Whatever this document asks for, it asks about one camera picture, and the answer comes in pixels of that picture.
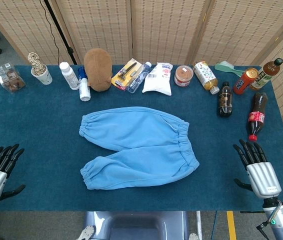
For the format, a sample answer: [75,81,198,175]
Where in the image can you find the razor in yellow blister pack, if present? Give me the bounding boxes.
[110,57,143,91]

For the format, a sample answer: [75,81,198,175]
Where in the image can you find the clear water bottle blue label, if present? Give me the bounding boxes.
[126,61,153,94]

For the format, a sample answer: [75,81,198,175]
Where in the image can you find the black coffee bottle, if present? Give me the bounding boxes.
[217,81,234,118]

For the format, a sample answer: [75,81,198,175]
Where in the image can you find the orange soda can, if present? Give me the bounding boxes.
[232,67,259,95]

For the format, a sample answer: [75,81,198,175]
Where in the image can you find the white paper cup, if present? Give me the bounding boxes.
[30,66,53,86]

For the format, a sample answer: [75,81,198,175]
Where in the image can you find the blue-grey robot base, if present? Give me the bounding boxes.
[77,211,200,240]

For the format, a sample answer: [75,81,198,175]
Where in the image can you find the clear plastic snack box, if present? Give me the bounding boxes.
[0,62,27,94]

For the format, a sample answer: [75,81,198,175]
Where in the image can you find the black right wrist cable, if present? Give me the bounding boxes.
[240,209,276,240]

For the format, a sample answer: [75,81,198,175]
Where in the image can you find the dark blue table carpet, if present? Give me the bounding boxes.
[0,64,283,212]

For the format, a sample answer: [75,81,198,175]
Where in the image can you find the brown plush toy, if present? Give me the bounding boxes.
[83,48,113,93]

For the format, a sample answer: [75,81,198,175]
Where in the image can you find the cola bottle red label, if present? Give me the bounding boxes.
[246,91,268,143]

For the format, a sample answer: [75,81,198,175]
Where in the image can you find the white tube blue cap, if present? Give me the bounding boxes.
[77,66,92,102]

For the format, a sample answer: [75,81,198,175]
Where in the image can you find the yellow tea bottle white label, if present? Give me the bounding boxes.
[193,60,220,95]

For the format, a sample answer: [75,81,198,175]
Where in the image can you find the green tea bottle dark cap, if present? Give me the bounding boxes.
[250,57,283,91]

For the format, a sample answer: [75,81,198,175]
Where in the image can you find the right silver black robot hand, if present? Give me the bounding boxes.
[232,139,282,200]

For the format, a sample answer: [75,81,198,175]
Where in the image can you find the light blue fleece pants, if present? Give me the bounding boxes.
[78,106,200,191]

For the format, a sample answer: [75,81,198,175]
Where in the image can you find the round jar red label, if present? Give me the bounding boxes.
[173,64,195,88]

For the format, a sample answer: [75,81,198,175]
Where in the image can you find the pale green brush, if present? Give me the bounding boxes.
[214,60,244,78]

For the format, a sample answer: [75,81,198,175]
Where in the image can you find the black tripod stand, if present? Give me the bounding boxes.
[42,0,81,66]

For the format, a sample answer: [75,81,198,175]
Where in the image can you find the white vertical pole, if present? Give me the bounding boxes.
[195,211,203,236]

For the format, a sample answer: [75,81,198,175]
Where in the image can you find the black hanging cable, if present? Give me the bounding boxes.
[39,0,65,65]

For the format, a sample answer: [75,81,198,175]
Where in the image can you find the white powder pouch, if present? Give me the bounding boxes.
[141,61,174,97]

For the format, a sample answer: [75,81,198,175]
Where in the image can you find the tall white plastic bottle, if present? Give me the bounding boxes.
[58,61,80,91]

